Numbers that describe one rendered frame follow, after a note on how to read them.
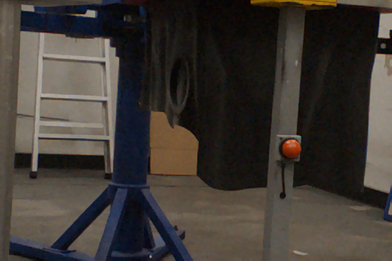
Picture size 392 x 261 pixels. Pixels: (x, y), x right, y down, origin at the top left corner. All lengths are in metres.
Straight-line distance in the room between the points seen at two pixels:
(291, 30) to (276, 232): 0.40
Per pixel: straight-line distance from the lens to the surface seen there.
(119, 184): 3.47
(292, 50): 1.90
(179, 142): 6.87
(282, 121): 1.90
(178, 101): 2.26
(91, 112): 6.82
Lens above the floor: 0.81
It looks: 4 degrees down
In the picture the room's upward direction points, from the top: 4 degrees clockwise
